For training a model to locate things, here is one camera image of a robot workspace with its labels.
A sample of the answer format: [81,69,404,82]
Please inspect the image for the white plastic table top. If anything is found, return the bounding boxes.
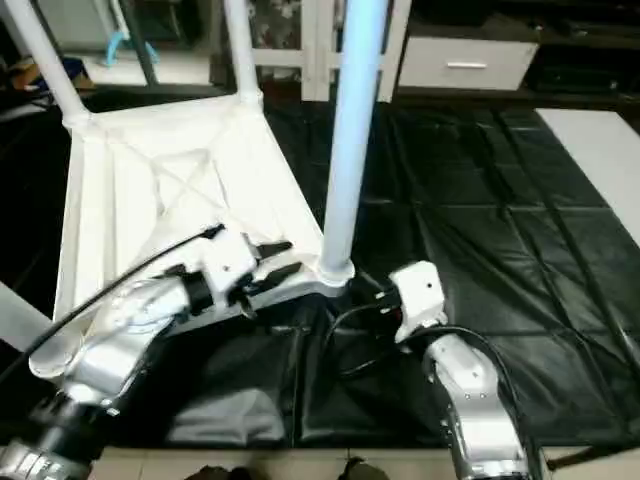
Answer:
[28,92,357,381]

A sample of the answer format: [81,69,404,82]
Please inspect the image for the white plastic table leg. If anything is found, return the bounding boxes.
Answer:
[222,0,265,107]
[0,280,53,353]
[0,0,97,129]
[316,0,391,285]

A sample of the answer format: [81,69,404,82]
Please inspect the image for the black work mat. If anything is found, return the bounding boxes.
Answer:
[0,88,640,449]

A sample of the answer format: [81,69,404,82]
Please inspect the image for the black right robot foot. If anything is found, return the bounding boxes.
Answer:
[340,460,393,480]

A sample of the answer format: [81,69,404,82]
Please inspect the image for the black robot foot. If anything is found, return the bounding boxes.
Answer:
[185,465,256,480]
[340,460,393,480]

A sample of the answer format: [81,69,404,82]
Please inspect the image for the black left robot foot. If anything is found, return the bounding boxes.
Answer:
[185,465,256,480]

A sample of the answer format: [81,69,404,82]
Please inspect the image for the white drawer cabinet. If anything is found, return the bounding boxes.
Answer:
[244,0,411,103]
[398,36,541,93]

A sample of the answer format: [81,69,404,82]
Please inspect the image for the light blue hanger hook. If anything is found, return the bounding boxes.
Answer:
[105,0,161,67]

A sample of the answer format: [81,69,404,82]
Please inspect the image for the white flat panel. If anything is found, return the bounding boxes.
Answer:
[538,108,640,246]

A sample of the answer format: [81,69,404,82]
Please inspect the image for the small blue box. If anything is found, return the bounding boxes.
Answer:
[8,58,71,93]

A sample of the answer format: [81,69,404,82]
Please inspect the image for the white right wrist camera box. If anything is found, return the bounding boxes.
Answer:
[388,261,449,345]

